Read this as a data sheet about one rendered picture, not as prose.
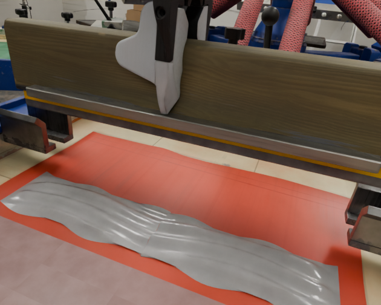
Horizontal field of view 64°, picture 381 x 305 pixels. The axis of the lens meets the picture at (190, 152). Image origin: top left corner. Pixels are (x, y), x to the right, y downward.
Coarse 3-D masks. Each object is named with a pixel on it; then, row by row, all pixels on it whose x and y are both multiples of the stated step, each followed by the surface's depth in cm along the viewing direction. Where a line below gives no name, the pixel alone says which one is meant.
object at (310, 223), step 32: (192, 192) 38; (224, 192) 39; (256, 192) 40; (288, 192) 40; (320, 192) 41; (224, 224) 34; (256, 224) 34; (288, 224) 35; (320, 224) 35; (320, 256) 31; (352, 256) 31; (128, 288) 26; (160, 288) 26; (192, 288) 26; (352, 288) 28
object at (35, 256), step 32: (64, 160) 43; (96, 160) 43; (128, 160) 44; (160, 160) 45; (192, 160) 46; (0, 192) 35; (128, 192) 37; (160, 192) 38; (0, 224) 31; (32, 224) 31; (0, 256) 28; (32, 256) 28; (64, 256) 28; (96, 256) 28; (128, 256) 29; (0, 288) 25; (32, 288) 25; (64, 288) 25; (96, 288) 25
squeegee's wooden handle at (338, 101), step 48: (48, 48) 31; (96, 48) 29; (192, 48) 26; (240, 48) 25; (96, 96) 31; (144, 96) 29; (192, 96) 27; (240, 96) 26; (288, 96) 24; (336, 96) 23; (336, 144) 25
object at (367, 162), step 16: (32, 96) 33; (48, 96) 32; (64, 96) 31; (80, 96) 31; (112, 112) 30; (128, 112) 29; (144, 112) 29; (176, 128) 28; (192, 128) 27; (208, 128) 27; (224, 128) 26; (240, 128) 27; (256, 144) 26; (272, 144) 25; (288, 144) 25; (304, 144) 25; (320, 144) 25; (320, 160) 24; (336, 160) 24; (352, 160) 23; (368, 160) 23
